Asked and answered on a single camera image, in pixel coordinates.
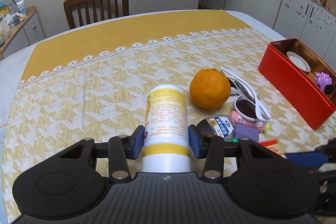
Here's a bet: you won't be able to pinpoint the purple spiky toy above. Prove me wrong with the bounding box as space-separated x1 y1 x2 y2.
314 72 333 90

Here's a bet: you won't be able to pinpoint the orange fruit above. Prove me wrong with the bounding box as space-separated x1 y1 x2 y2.
189 69 231 110

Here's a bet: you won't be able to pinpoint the wooden side cabinet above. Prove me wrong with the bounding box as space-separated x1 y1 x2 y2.
1 6 45 60

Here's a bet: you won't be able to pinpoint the wooden chair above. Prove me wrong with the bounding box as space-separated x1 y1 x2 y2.
63 0 129 29

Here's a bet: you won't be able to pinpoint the white sunglasses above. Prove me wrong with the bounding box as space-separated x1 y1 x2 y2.
220 68 272 123

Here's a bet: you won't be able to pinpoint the yellow houndstooth tablecloth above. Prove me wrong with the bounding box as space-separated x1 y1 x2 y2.
1 10 335 223

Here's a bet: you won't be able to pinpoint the pink square box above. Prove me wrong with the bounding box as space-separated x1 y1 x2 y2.
259 139 286 159

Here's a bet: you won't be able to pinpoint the black clear dental floss case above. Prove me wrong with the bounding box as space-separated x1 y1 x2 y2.
196 115 236 141

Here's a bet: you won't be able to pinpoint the red metal tin box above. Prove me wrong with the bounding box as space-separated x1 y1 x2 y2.
258 39 335 130

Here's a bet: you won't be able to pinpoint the white lid in box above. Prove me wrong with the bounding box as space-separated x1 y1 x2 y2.
286 51 310 74

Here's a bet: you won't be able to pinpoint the yellow white supplement bottle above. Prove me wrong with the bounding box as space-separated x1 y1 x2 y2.
142 84 191 173

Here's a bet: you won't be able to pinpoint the purple rectangular block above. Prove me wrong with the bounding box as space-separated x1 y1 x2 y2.
235 124 259 142

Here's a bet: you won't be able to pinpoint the pink tube with yellow cap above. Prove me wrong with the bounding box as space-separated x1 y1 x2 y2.
230 111 270 132

